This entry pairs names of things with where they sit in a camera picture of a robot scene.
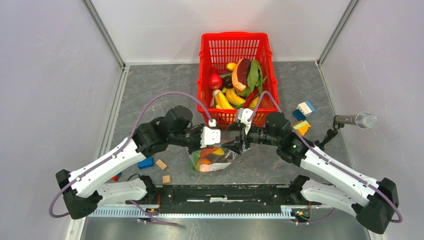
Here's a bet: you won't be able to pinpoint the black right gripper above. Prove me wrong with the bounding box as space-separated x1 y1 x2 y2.
221 120 280 156

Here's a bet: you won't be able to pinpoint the green toy pepper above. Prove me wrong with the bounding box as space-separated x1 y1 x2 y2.
191 150 201 164

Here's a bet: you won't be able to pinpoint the red toy chili pepper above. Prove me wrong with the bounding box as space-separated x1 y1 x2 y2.
199 146 220 158

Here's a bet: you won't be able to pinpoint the single yellow toy banana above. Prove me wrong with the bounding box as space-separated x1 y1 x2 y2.
212 147 225 156

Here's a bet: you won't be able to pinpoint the clear zip top bag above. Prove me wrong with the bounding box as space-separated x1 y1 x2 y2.
187 139 237 174

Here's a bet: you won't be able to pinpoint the orange toy fruit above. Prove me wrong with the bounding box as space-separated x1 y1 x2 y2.
195 158 212 173

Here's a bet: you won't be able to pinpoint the dark round toy plum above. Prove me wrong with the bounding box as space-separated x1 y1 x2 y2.
222 76 233 89

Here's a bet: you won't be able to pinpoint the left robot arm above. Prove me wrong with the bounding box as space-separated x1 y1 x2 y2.
55 105 206 220

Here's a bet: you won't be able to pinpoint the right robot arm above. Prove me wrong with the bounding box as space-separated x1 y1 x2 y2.
223 108 403 235

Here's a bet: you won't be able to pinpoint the yellow toy starfruit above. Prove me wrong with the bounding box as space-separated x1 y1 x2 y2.
249 96 260 109

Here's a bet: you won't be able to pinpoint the yellow toy banana bunch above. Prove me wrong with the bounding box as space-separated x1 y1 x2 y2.
214 88 246 110

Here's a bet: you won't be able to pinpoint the wooden block beside stack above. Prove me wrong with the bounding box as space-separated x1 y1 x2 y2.
155 159 169 171

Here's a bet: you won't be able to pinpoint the small wooden cube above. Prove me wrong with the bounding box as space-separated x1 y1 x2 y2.
162 175 172 185

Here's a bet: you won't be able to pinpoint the blue green stacked blocks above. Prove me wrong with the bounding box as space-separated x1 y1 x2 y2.
137 157 155 170

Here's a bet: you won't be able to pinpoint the white toy garlic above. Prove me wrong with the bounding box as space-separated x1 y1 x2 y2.
212 89 222 98

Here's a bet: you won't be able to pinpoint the red toy apple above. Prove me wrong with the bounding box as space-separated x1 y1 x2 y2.
207 73 223 91

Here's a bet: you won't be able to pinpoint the green toy corn husk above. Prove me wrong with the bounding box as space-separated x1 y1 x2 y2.
244 59 267 95

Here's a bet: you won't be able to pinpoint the dark blue toy block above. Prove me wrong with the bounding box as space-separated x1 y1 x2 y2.
292 109 307 121

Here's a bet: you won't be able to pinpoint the yellow green toy block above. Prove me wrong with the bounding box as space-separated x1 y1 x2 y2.
292 120 311 136

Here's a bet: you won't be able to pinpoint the yellow toy lemon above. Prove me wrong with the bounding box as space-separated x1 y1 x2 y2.
226 62 237 72

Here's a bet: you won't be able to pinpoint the white blue toy block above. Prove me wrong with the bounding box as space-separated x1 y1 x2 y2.
296 100 316 117

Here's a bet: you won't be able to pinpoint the blue red toy block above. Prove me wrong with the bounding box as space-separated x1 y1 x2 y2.
111 172 122 182

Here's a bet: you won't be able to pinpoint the red plastic basket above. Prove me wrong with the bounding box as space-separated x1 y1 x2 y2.
197 31 279 131

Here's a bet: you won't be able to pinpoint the silver microphone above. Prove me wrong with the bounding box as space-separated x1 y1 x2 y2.
314 112 377 151

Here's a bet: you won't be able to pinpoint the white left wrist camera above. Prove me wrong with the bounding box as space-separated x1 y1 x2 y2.
200 119 221 149

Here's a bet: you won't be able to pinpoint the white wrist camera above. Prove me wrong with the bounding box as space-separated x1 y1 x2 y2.
235 108 254 135
200 119 221 149

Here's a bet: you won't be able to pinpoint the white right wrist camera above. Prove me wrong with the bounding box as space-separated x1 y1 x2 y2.
235 108 254 135

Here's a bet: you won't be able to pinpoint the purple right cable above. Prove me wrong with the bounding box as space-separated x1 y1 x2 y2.
249 90 403 226

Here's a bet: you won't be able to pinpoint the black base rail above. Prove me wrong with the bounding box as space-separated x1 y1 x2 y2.
136 175 314 223

